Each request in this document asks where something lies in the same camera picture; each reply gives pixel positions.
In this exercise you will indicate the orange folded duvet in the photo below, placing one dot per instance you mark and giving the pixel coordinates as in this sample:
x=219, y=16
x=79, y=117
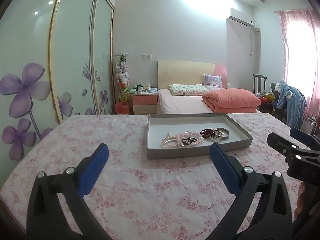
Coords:
x=231, y=100

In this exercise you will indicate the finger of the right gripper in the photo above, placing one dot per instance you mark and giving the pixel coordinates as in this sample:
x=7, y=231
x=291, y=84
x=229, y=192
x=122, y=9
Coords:
x=285, y=147
x=306, y=139

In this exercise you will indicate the pink nightstand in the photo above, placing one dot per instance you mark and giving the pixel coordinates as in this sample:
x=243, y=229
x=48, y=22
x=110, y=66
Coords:
x=145, y=103

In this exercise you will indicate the wardrobe with purple flowers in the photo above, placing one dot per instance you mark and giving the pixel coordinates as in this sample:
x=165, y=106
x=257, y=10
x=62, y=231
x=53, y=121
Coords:
x=56, y=61

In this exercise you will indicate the blue plush robe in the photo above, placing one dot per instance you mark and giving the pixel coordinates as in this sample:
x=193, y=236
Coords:
x=294, y=101

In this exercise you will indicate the white air conditioner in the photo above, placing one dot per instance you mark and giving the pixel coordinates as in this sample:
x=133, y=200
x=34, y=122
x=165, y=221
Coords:
x=241, y=18

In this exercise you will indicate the pink curtain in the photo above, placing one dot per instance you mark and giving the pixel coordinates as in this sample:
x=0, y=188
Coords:
x=300, y=30

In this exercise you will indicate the red waste bin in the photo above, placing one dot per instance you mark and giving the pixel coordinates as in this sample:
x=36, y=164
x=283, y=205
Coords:
x=122, y=108

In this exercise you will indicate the dark wooden chair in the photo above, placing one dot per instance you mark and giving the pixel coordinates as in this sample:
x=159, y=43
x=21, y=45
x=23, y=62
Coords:
x=259, y=83

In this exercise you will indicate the floral white pillow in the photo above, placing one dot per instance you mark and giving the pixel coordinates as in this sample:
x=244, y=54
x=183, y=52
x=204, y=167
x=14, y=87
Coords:
x=188, y=90

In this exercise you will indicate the small lavender pillow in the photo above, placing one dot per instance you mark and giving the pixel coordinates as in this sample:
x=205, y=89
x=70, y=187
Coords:
x=212, y=82

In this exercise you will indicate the pink floral bedsheet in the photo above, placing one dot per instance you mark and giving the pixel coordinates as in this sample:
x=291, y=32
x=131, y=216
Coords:
x=139, y=198

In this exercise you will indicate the bed with beige headboard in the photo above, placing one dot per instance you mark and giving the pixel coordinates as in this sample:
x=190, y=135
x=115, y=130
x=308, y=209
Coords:
x=185, y=72

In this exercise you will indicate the plush toy hanging column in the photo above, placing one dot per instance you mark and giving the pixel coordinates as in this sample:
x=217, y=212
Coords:
x=122, y=78

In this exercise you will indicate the person's right hand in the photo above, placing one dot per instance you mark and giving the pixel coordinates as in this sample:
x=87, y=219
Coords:
x=307, y=194

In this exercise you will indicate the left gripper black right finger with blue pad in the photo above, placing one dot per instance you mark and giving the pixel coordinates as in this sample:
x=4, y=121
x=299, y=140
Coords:
x=272, y=218

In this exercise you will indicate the grey shallow cardboard tray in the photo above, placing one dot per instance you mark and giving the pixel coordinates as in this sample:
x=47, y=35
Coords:
x=192, y=135

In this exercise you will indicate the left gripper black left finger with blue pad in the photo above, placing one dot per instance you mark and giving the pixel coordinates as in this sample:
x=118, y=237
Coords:
x=45, y=217

